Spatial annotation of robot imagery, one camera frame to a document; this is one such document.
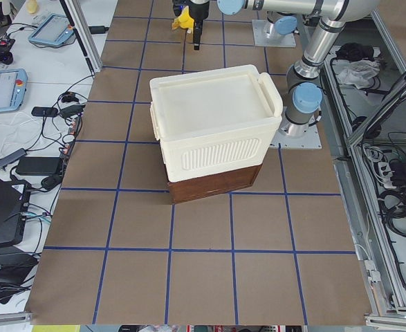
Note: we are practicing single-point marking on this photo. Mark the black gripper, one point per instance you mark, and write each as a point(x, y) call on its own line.
point(199, 12)

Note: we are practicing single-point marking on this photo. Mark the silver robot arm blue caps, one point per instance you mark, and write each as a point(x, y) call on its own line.
point(305, 96)

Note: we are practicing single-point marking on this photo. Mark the second robot base blue cap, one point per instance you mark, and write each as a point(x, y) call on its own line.
point(276, 30)

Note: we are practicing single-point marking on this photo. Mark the dark wooden drawer cabinet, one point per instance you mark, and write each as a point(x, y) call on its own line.
point(210, 185)

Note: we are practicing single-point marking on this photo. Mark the yellow plush toy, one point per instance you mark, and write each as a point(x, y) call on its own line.
point(184, 21)

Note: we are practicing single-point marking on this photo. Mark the cream plastic storage box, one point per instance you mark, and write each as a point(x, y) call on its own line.
point(214, 121)

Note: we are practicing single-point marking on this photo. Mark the far blue teach pendant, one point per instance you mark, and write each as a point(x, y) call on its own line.
point(54, 32)

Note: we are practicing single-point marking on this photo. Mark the blue teach pendant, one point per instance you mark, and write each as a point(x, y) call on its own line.
point(54, 32)
point(12, 89)

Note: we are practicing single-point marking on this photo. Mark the crumpled white cloth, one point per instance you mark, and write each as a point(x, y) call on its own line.
point(359, 73)

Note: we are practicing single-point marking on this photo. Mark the near blue teach pendant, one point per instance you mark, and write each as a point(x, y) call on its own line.
point(12, 89)

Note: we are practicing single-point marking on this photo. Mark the black power adapter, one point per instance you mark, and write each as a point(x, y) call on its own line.
point(38, 166)

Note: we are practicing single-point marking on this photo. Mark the black laptop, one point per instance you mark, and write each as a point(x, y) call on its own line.
point(14, 199)

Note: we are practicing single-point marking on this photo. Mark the aluminium frame post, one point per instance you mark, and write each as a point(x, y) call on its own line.
point(77, 20)

